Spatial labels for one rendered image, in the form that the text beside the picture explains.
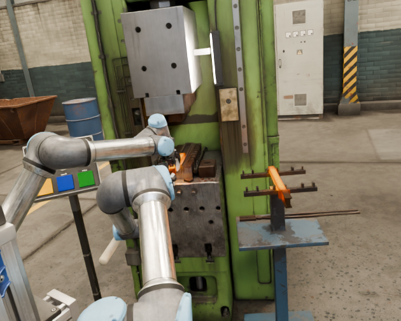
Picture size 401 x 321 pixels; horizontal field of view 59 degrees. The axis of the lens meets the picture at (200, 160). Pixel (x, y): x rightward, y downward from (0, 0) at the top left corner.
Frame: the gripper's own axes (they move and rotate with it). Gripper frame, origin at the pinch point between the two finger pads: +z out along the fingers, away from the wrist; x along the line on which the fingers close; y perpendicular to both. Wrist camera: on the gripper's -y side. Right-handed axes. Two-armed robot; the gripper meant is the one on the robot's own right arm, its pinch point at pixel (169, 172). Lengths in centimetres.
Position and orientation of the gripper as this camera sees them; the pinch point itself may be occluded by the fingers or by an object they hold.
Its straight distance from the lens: 170.6
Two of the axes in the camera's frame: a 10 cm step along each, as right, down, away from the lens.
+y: 1.1, 9.5, 2.9
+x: 9.9, -0.7, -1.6
